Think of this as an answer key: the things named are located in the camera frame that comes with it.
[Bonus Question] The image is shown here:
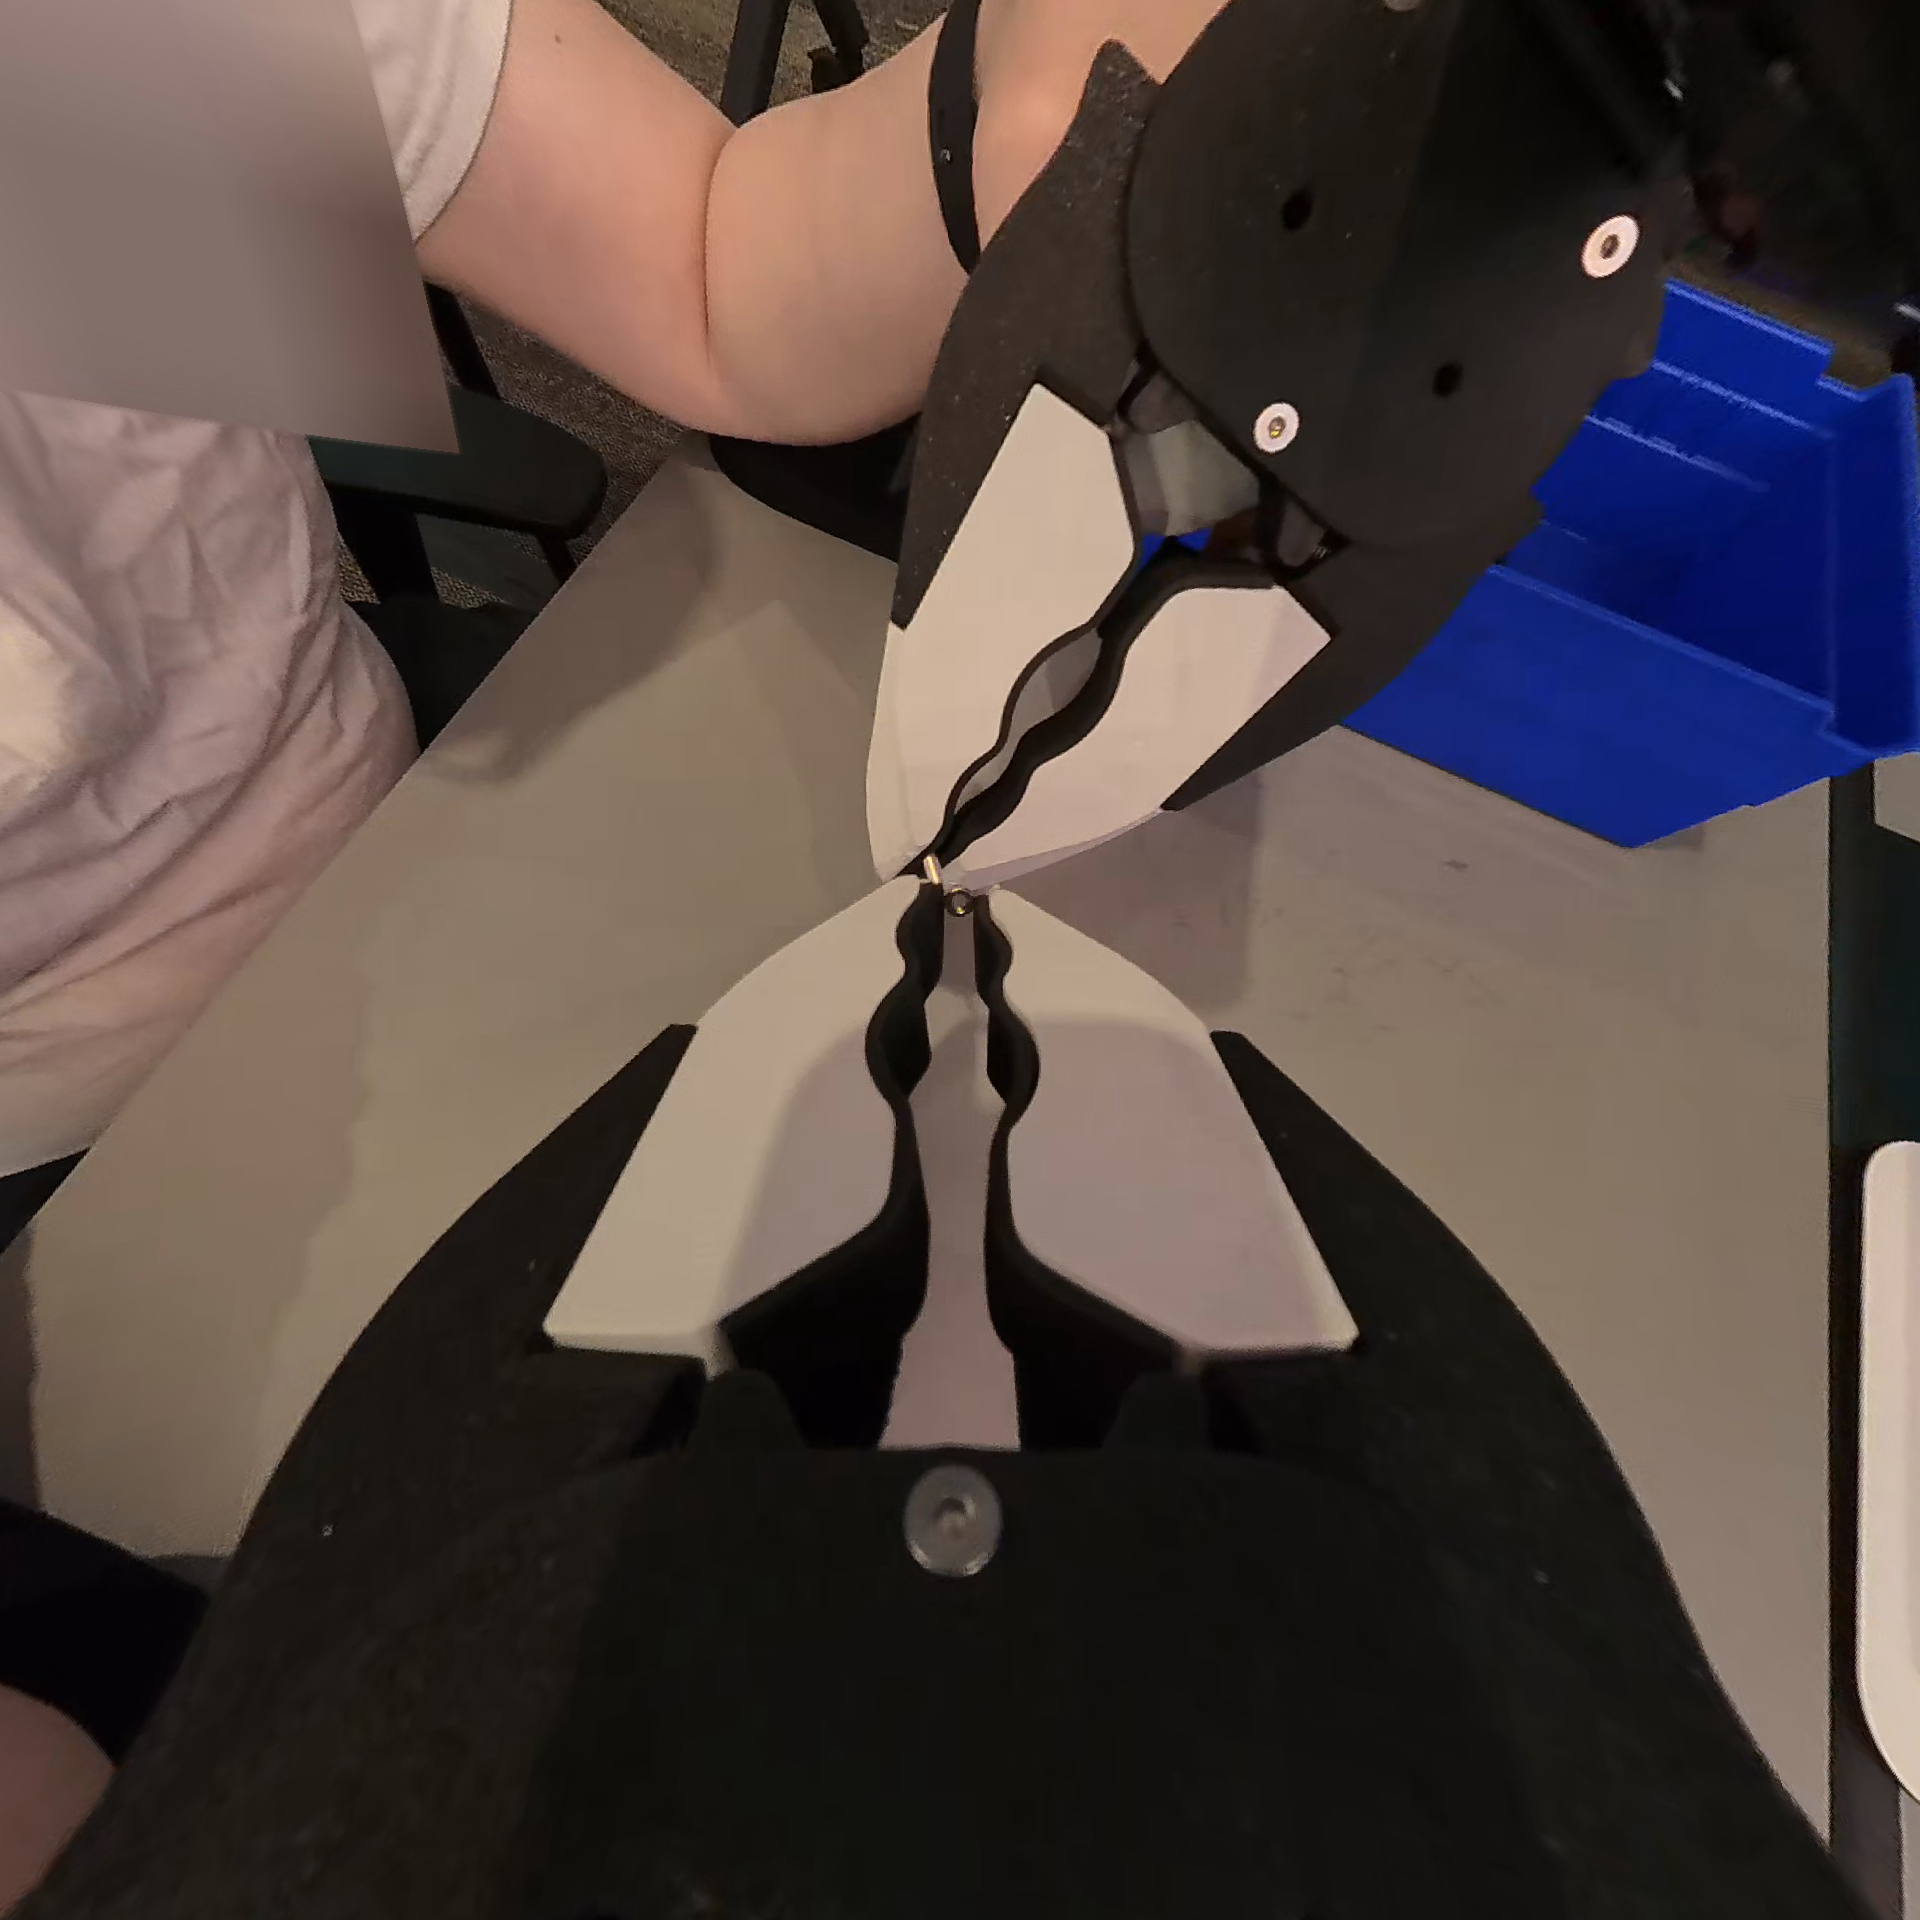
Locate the blue bin with divider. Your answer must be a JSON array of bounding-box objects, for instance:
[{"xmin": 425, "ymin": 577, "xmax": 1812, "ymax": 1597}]
[{"xmin": 1342, "ymin": 277, "xmax": 1920, "ymax": 851}]

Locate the person's left forearm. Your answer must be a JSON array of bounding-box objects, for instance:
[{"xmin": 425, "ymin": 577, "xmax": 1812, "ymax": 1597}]
[{"xmin": 415, "ymin": 0, "xmax": 1247, "ymax": 449}]

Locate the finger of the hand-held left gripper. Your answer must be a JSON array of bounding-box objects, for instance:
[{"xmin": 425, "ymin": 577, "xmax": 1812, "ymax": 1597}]
[
  {"xmin": 955, "ymin": 552, "xmax": 1338, "ymax": 877},
  {"xmin": 865, "ymin": 382, "xmax": 1166, "ymax": 883}
]

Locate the black wristband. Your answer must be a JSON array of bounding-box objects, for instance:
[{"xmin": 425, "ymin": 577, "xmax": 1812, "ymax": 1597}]
[{"xmin": 925, "ymin": 0, "xmax": 991, "ymax": 280}]

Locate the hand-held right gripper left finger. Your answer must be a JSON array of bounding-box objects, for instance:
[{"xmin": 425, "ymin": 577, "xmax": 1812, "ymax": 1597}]
[{"xmin": 541, "ymin": 884, "xmax": 941, "ymax": 1376}]

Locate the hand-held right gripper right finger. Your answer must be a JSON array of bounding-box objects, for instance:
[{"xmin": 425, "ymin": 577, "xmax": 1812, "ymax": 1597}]
[{"xmin": 966, "ymin": 893, "xmax": 1362, "ymax": 1363}]

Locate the white document stand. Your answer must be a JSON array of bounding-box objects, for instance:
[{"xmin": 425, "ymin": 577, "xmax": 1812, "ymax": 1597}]
[{"xmin": 1856, "ymin": 1141, "xmax": 1920, "ymax": 1803}]

